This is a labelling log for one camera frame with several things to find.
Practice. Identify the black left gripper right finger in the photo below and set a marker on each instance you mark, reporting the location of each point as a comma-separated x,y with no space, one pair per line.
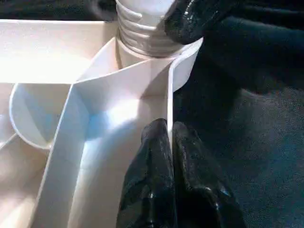
202,190

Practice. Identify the white plastic table top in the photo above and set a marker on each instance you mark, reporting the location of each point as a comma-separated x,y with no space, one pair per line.
71,95

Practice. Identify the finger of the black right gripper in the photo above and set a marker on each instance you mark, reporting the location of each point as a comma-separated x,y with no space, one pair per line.
190,21

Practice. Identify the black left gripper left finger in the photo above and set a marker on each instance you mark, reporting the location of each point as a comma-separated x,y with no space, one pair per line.
152,185

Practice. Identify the white plastic table leg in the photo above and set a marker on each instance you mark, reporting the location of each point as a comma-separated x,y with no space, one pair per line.
142,23

